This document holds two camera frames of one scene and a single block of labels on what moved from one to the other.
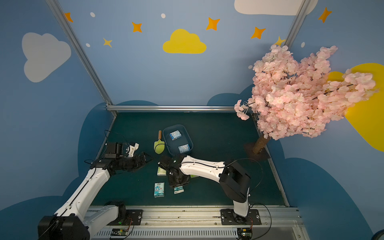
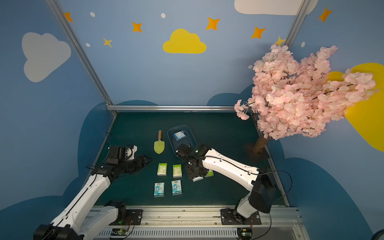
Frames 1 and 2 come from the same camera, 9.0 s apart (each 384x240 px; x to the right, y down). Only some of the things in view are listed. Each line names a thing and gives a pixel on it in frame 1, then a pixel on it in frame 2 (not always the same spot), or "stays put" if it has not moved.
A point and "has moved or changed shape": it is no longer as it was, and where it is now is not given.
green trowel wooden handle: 159,145 stays put
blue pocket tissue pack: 183,148 has moved or changed shape
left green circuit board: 119,232 stays put
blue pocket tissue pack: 178,190 stays put
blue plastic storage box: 177,139 has moved or changed shape
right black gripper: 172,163 -> 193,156
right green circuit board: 244,233 stays put
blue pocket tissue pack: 159,188 stays put
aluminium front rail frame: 204,223 stays put
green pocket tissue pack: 161,172 stays put
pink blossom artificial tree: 292,98 stays put
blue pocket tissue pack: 175,135 has moved or changed shape
